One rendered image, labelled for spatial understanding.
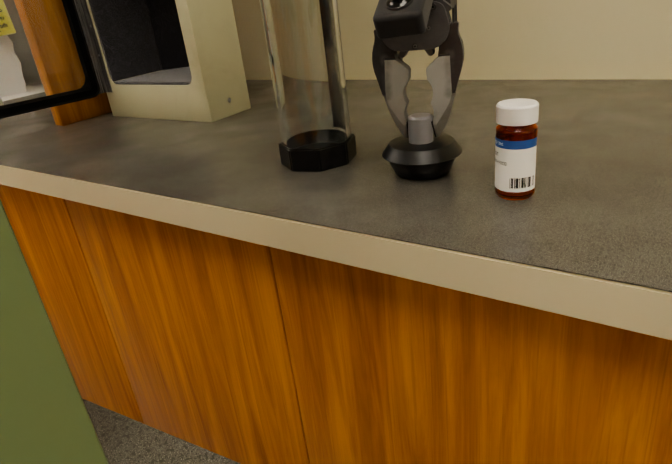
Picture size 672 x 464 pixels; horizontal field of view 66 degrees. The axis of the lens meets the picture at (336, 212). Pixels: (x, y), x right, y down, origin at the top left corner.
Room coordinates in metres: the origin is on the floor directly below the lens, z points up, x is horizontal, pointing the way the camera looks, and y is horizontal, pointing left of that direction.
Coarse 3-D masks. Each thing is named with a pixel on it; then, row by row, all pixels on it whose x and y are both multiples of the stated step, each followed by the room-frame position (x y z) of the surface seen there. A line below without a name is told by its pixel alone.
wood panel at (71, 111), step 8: (96, 96) 1.20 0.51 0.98; (104, 96) 1.21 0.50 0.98; (72, 104) 1.15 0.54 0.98; (80, 104) 1.16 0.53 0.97; (88, 104) 1.18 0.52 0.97; (96, 104) 1.19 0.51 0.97; (104, 104) 1.21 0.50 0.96; (56, 112) 1.13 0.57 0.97; (64, 112) 1.13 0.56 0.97; (72, 112) 1.14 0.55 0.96; (80, 112) 1.16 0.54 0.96; (88, 112) 1.17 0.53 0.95; (96, 112) 1.19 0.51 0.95; (104, 112) 1.20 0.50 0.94; (56, 120) 1.13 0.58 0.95; (64, 120) 1.13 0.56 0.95; (72, 120) 1.14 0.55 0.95; (80, 120) 1.15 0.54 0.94
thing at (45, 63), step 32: (0, 0) 1.05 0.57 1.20; (32, 0) 1.09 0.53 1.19; (0, 32) 1.04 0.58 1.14; (32, 32) 1.08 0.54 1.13; (64, 32) 1.12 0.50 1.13; (0, 64) 1.03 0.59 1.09; (32, 64) 1.06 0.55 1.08; (64, 64) 1.10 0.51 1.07; (0, 96) 1.01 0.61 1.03; (32, 96) 1.05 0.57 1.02
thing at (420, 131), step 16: (416, 128) 0.56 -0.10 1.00; (432, 128) 0.56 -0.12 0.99; (400, 144) 0.56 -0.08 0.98; (416, 144) 0.56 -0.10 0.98; (432, 144) 0.55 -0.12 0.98; (448, 144) 0.54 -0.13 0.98; (400, 160) 0.54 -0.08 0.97; (416, 160) 0.53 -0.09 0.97; (432, 160) 0.52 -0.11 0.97; (448, 160) 0.53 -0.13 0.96; (400, 176) 0.55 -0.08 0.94; (416, 176) 0.54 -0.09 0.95; (432, 176) 0.54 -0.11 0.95
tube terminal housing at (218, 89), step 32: (192, 0) 0.99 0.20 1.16; (224, 0) 1.05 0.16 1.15; (96, 32) 1.15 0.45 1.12; (192, 32) 0.97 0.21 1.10; (224, 32) 1.04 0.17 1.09; (192, 64) 0.99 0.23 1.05; (224, 64) 1.02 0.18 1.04; (128, 96) 1.12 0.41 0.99; (160, 96) 1.05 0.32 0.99; (192, 96) 1.00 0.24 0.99; (224, 96) 1.01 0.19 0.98
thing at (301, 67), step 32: (288, 0) 0.62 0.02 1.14; (320, 0) 0.63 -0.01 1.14; (288, 32) 0.62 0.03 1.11; (320, 32) 0.62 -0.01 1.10; (288, 64) 0.62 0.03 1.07; (320, 64) 0.62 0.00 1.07; (288, 96) 0.63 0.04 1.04; (320, 96) 0.62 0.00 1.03; (288, 128) 0.63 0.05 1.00; (320, 128) 0.62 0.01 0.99
